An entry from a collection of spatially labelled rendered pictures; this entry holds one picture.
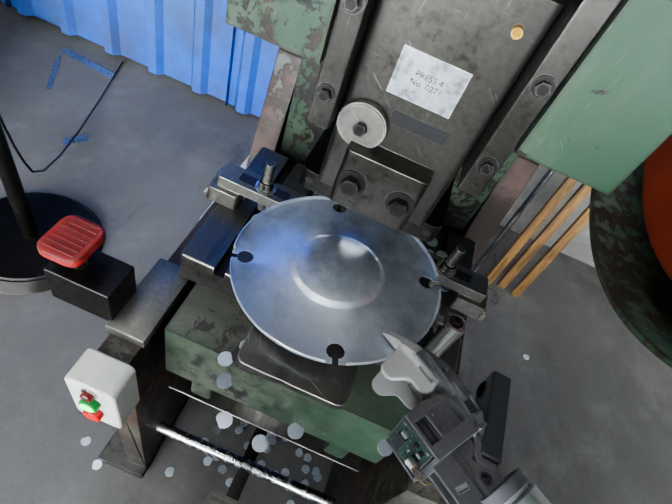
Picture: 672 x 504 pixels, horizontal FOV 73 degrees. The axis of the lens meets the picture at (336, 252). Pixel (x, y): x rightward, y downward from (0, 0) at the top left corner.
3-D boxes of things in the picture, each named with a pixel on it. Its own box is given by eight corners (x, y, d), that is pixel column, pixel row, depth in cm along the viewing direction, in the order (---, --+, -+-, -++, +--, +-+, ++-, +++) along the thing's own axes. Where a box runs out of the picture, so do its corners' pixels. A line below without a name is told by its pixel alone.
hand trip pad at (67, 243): (83, 297, 62) (74, 265, 56) (42, 279, 62) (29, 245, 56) (115, 261, 66) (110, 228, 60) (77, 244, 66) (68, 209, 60)
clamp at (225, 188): (295, 238, 76) (309, 194, 68) (202, 196, 76) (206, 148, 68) (307, 215, 80) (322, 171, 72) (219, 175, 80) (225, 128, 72)
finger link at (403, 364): (361, 334, 52) (412, 403, 48) (399, 315, 55) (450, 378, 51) (354, 348, 54) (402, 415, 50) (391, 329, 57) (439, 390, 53)
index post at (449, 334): (435, 362, 68) (467, 332, 61) (417, 354, 68) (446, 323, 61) (438, 347, 70) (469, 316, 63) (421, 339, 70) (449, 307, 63)
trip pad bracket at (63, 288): (120, 358, 74) (108, 294, 60) (66, 333, 74) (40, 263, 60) (142, 328, 78) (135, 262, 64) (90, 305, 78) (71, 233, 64)
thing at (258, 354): (318, 442, 62) (346, 408, 52) (224, 400, 62) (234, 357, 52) (366, 302, 78) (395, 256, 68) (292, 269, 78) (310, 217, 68)
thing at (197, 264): (437, 392, 72) (455, 377, 68) (178, 276, 72) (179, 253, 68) (461, 260, 92) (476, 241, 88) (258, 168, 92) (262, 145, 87)
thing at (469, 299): (480, 321, 76) (516, 287, 68) (388, 280, 76) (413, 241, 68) (484, 294, 80) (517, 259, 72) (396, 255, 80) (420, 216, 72)
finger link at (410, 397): (353, 350, 55) (402, 415, 50) (390, 331, 58) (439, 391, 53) (347, 363, 57) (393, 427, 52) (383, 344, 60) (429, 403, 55)
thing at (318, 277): (248, 186, 71) (248, 182, 70) (427, 215, 74) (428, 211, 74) (208, 350, 51) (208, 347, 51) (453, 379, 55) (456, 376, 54)
